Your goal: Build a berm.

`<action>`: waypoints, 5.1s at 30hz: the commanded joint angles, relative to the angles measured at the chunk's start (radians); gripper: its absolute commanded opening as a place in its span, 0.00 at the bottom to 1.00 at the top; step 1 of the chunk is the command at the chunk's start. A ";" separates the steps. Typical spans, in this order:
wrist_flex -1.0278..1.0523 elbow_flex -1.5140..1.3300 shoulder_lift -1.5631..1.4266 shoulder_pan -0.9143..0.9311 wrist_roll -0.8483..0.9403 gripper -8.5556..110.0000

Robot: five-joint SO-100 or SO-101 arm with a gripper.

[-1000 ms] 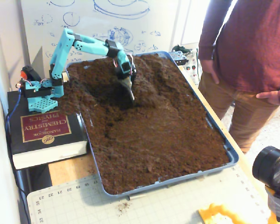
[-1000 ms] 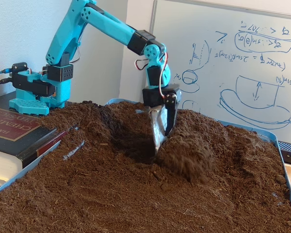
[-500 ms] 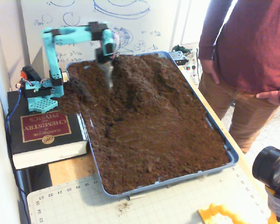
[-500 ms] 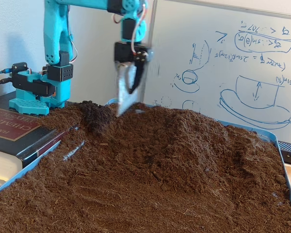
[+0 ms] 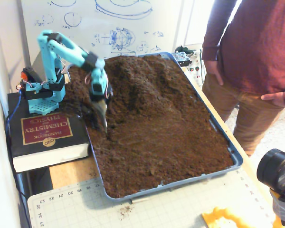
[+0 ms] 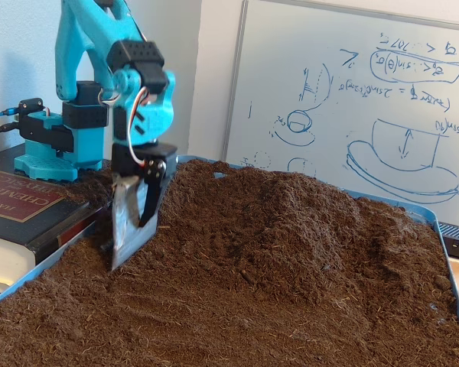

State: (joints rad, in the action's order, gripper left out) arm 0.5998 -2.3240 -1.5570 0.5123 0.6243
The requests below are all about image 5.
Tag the grey camera mount block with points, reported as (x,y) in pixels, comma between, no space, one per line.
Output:
(282,209)

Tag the panel with red buttons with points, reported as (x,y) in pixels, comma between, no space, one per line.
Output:
(194,69)

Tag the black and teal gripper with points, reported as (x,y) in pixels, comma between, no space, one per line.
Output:
(100,106)

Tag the black vented electronics box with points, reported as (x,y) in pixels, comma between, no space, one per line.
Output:
(180,57)

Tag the person in maroon shirt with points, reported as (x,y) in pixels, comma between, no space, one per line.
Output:
(256,47)

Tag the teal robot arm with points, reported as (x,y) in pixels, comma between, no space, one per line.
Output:
(61,50)

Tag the black chemistry handbook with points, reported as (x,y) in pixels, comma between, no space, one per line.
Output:
(69,142)

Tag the grey metal strip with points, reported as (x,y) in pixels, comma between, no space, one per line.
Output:
(139,200)

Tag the person's right forearm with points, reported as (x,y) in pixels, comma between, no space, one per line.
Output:
(211,45)

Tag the green object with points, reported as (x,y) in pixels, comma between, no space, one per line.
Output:
(184,49)

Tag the black camera lens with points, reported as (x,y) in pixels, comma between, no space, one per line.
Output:
(273,168)

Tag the blue plastic tray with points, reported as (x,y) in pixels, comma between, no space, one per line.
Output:
(237,164)

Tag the grey gridded cutting mat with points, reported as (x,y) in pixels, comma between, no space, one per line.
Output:
(156,209)

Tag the person's left hand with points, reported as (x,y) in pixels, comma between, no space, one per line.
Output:
(275,98)

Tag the blue tray of brown soil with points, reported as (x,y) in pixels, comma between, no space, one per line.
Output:
(145,133)

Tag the yellow printed plastic part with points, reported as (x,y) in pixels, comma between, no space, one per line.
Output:
(216,217)

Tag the black servo with orange disc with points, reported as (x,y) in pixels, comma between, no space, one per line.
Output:
(32,74)

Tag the spilled soil crumbs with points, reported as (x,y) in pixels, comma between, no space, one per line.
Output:
(126,210)

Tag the person's right hand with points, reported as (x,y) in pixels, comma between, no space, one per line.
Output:
(213,69)

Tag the whiteboard with blue drawings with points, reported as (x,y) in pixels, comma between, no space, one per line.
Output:
(97,21)

